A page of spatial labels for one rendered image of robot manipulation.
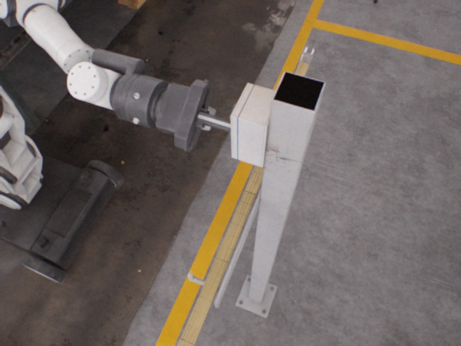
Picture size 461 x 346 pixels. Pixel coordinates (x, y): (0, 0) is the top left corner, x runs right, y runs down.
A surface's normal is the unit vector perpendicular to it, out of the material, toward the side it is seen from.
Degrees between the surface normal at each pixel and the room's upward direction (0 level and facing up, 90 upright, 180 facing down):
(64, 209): 0
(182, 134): 30
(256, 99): 0
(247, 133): 90
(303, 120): 90
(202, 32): 0
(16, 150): 26
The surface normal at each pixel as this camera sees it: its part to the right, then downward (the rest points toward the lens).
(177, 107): -0.21, -0.04
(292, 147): -0.37, 0.80
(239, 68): -0.02, -0.51
